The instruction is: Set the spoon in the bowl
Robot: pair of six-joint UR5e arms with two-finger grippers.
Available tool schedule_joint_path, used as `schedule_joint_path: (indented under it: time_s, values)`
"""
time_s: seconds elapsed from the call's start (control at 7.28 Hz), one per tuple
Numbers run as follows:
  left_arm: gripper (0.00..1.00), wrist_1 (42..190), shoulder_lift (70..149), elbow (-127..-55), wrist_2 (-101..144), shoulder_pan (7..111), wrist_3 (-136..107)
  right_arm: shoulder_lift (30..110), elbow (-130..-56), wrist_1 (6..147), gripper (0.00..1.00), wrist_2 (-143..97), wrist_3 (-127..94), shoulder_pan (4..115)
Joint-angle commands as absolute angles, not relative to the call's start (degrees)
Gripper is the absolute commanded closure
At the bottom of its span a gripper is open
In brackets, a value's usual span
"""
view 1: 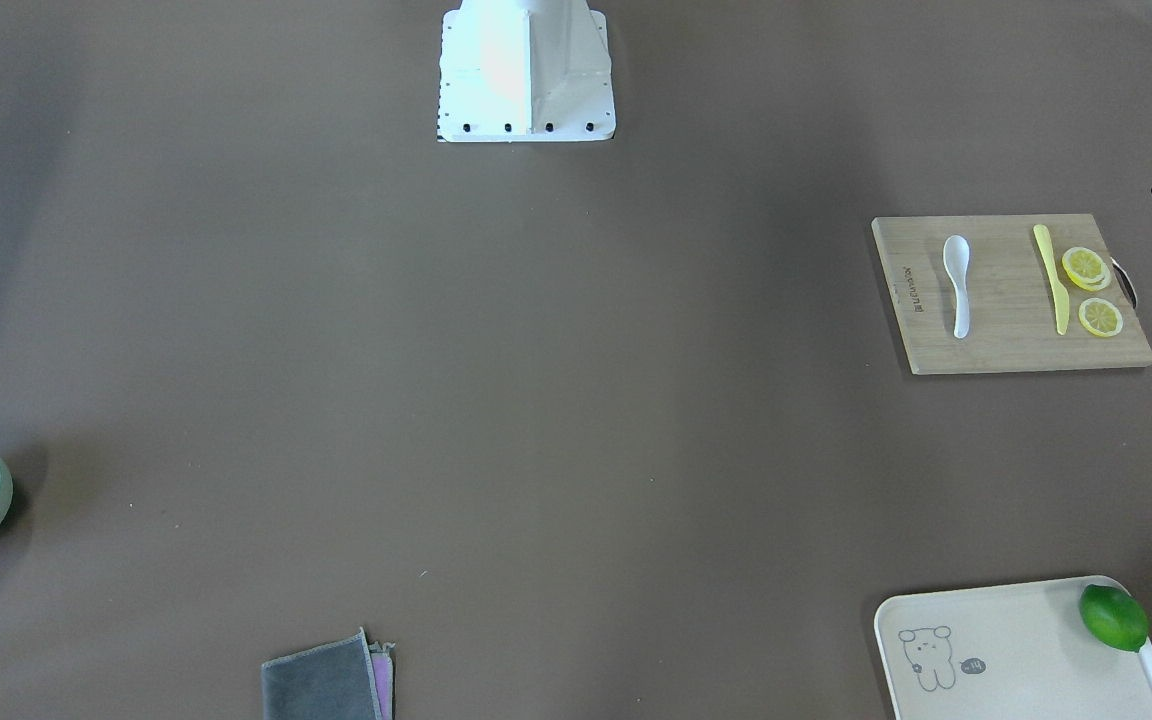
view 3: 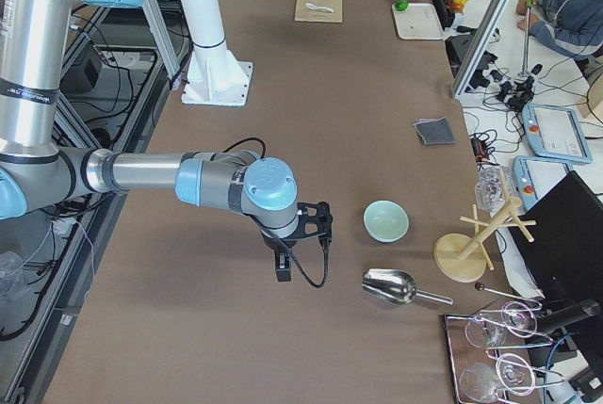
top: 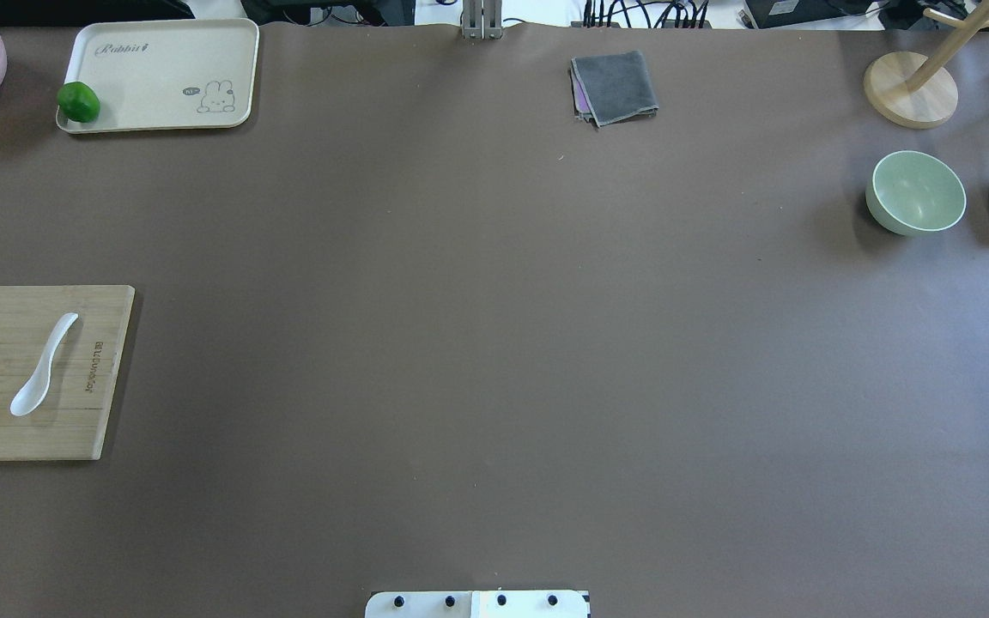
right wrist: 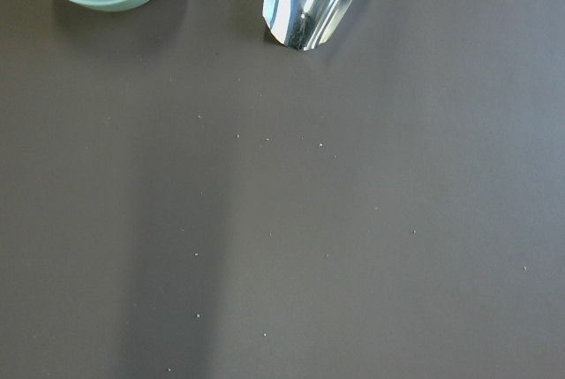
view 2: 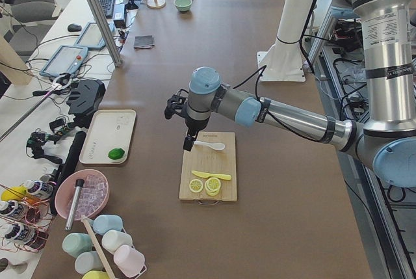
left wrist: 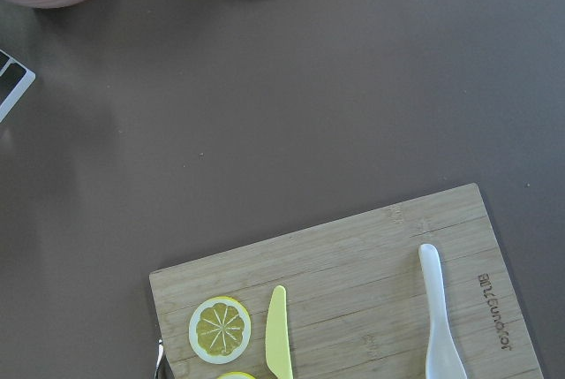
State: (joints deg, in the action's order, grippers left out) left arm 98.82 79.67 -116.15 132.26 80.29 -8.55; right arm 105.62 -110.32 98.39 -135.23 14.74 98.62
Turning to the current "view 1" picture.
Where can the cream rabbit tray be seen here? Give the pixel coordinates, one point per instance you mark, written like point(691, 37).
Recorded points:
point(1013, 651)

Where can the lemon slice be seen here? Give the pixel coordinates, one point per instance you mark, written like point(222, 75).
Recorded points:
point(1086, 269)
point(1101, 318)

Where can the lower lemon slice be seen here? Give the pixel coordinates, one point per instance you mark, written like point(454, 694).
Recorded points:
point(1101, 318)

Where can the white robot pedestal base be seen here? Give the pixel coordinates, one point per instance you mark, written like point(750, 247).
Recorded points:
point(525, 71)

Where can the upper lemon slice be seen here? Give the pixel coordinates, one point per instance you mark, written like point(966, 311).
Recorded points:
point(1086, 269)

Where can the green lime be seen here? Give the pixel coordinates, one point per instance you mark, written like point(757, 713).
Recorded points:
point(1114, 617)

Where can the bamboo cutting board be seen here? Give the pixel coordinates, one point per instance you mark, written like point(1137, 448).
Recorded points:
point(1012, 323)

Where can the yellow plastic knife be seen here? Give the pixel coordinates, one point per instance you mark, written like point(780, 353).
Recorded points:
point(1060, 298)

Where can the grey folded cloth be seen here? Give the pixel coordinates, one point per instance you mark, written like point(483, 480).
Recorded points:
point(349, 679)

